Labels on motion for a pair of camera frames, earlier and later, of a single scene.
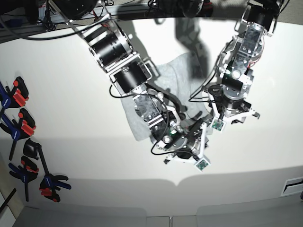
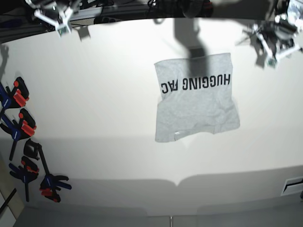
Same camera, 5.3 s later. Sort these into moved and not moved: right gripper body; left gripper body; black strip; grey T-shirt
Moved: grey T-shirt; left gripper body; right gripper body
Not moved: black strip
